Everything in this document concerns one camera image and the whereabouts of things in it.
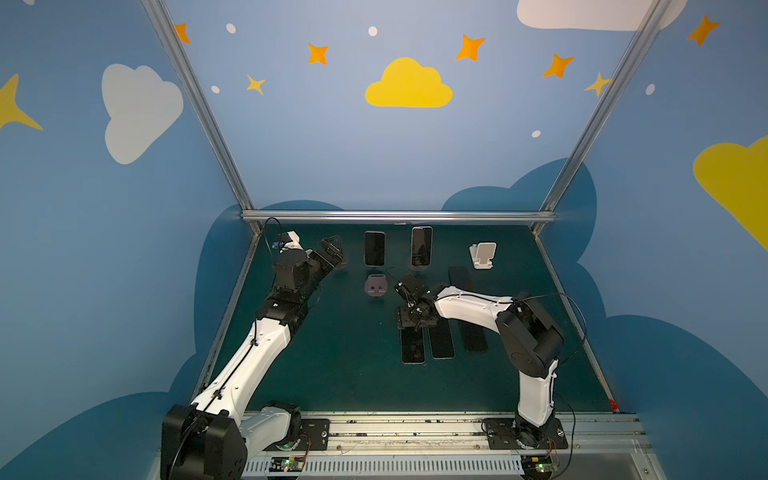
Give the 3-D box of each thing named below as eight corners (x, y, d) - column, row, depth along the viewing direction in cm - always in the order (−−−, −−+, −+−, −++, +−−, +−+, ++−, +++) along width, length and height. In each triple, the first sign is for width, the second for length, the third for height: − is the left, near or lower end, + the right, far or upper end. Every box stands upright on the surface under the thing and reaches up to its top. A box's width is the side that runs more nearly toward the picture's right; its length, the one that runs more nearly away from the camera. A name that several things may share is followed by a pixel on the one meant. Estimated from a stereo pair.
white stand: (473, 269, 111) (480, 252, 104) (471, 259, 115) (477, 242, 107) (491, 269, 111) (499, 253, 104) (488, 259, 115) (495, 242, 107)
